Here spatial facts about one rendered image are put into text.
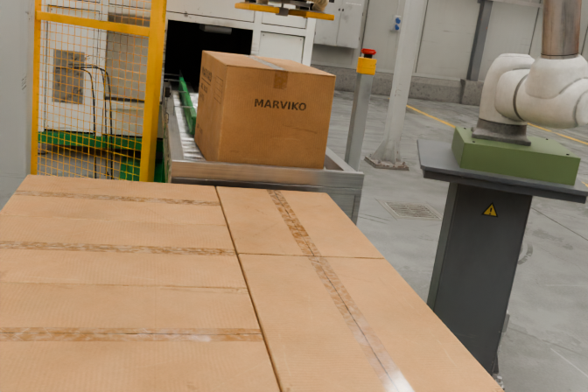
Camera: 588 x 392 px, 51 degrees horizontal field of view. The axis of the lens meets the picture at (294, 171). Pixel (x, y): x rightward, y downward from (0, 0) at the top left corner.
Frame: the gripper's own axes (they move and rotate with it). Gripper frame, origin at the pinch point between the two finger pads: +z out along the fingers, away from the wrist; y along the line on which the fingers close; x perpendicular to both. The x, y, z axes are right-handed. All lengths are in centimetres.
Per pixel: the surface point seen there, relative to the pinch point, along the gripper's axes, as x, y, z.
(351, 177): -46, -29, 67
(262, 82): -51, 7, 37
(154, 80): -123, 42, 48
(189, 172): -47, 29, 70
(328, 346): 63, 10, 72
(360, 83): -102, -47, 38
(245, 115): -51, 12, 49
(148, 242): 13, 43, 72
